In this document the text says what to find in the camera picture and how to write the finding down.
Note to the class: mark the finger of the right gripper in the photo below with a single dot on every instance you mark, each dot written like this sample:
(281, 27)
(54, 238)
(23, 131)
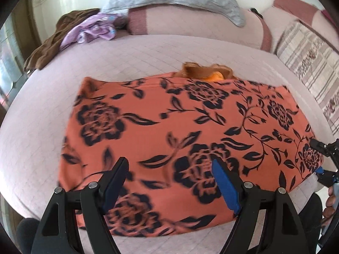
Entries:
(330, 150)
(326, 178)

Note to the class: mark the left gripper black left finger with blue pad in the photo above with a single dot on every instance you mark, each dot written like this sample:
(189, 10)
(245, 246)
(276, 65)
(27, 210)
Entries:
(58, 230)

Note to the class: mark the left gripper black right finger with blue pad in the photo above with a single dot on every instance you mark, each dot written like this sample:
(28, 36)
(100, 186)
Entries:
(282, 229)

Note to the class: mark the orange black floral garment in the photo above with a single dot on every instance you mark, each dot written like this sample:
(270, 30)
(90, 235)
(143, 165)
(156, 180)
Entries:
(170, 129)

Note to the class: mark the brown clothing pile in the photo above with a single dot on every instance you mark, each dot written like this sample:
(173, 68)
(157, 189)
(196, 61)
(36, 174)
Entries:
(43, 55)

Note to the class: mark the person's right hand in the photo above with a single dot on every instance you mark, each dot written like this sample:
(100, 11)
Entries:
(330, 210)

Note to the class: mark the striped floral pillow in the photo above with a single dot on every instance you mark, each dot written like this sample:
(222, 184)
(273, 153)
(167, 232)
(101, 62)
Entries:
(315, 62)

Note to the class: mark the pink quilted mattress cover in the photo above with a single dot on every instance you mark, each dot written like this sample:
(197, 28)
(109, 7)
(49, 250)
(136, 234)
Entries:
(34, 126)

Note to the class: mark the brown orange lace garment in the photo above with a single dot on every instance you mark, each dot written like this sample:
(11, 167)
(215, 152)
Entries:
(213, 73)

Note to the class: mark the pink corner cushion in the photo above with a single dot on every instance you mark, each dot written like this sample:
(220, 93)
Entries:
(283, 12)

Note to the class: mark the small black object on bolster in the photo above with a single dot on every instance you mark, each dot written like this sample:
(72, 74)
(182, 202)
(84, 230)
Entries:
(253, 10)

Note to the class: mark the pink bolster cushion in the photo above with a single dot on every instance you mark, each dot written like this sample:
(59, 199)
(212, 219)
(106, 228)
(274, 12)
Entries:
(185, 21)

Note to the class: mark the purple floral garment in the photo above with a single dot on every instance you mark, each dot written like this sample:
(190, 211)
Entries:
(101, 25)

